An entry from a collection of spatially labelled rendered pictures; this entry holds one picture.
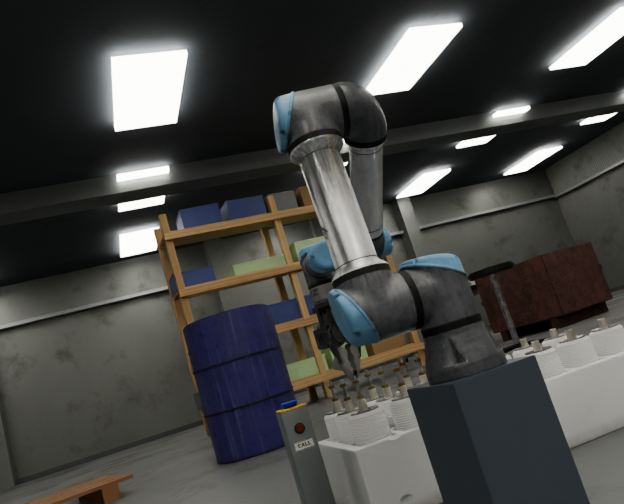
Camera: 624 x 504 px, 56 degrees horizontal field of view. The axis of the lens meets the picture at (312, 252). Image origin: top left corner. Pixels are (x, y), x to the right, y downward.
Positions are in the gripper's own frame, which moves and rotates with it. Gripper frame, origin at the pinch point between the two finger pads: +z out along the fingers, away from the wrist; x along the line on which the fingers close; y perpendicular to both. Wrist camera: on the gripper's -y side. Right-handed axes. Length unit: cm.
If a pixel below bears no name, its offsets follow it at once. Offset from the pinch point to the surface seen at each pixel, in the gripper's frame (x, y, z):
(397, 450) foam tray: 0.5, -7.4, 19.9
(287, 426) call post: 18.3, 8.7, 7.1
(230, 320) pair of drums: -80, 194, -46
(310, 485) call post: 16.9, 8.2, 22.0
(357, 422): 4.4, -0.8, 11.2
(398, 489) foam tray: 3.0, -6.4, 28.2
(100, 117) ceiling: -106, 377, -285
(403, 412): -6.8, -5.7, 12.6
